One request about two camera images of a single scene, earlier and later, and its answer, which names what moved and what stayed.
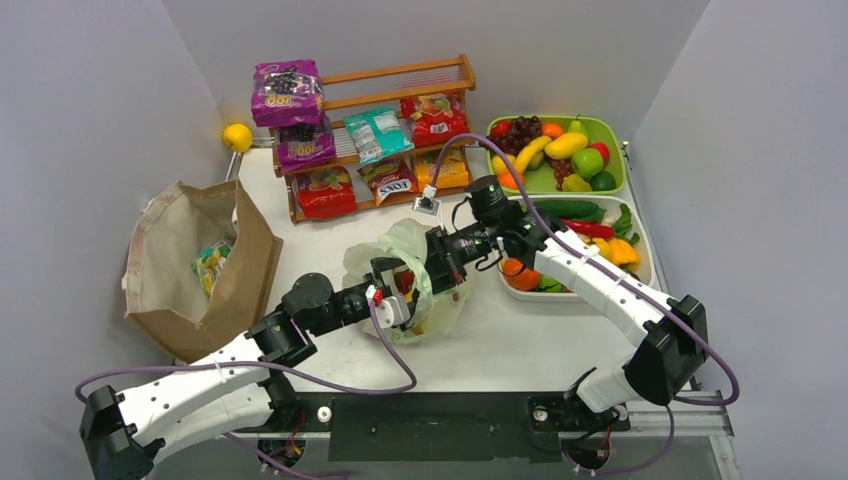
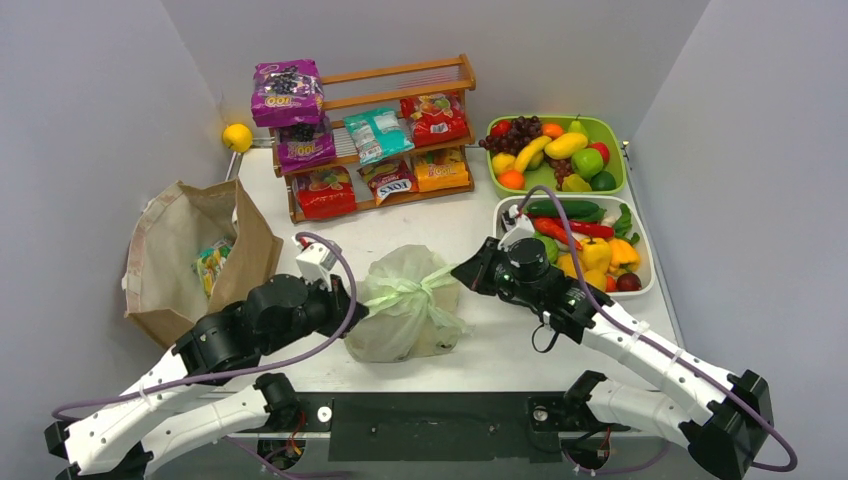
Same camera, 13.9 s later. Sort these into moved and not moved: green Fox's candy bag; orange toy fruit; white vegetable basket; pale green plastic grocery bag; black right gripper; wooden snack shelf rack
Moved: pale green plastic grocery bag; black right gripper
Not moved: wooden snack shelf rack; orange toy fruit; white vegetable basket; green Fox's candy bag
